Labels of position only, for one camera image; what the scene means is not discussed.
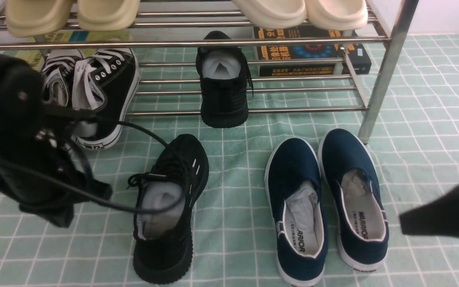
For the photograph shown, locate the yellow slipper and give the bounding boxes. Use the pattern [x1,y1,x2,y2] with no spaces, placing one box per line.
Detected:
[5,0,74,38]
[77,0,140,31]

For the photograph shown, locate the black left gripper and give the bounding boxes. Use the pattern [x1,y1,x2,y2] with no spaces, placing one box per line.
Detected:
[0,116,113,228]

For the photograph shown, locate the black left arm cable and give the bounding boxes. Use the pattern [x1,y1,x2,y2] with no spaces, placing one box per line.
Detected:
[0,104,186,214]

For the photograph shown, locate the left yellow slipper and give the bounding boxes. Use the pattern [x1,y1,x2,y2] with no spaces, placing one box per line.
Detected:
[5,0,74,38]

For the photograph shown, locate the black knit sneaker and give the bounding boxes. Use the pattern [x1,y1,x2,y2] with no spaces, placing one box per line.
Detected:
[127,134,209,285]
[196,46,254,129]

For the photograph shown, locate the right navy slip-on shoe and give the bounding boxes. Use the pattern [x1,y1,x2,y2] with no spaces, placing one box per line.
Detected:
[318,128,389,273]

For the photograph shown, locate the right yellow slipper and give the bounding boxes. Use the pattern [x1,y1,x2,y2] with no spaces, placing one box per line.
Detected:
[77,0,140,31]

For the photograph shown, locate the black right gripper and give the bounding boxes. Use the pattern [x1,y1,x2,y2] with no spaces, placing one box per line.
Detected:
[399,185,459,239]

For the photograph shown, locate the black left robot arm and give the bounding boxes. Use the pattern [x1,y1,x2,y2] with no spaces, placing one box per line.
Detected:
[0,54,112,228]

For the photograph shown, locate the navy slip-on shoe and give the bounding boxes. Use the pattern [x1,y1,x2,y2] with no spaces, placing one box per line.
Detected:
[264,138,329,287]
[318,128,389,273]

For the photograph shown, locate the black canvas sneaker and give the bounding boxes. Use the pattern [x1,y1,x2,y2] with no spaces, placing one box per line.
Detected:
[40,49,84,108]
[72,48,140,150]

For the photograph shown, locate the steel shoe rack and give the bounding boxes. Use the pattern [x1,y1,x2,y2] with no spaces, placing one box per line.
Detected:
[0,0,418,144]

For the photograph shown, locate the left cream slipper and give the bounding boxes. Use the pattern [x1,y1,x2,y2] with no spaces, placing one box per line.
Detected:
[232,0,307,29]

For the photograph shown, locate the left navy slip-on shoe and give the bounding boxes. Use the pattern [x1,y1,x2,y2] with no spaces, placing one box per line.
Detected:
[264,138,329,287]

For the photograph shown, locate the right cream slipper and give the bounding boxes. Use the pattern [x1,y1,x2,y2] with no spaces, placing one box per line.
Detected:
[304,0,369,31]

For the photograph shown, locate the cream slipper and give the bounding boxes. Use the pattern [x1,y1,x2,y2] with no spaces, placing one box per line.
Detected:
[232,0,307,29]
[304,0,369,31]

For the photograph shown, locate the yellow and blue book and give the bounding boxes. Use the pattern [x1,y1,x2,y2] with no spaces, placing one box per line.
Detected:
[4,30,132,71]

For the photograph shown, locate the black book with orange text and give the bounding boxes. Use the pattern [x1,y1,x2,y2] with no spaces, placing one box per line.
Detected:
[253,26,373,77]

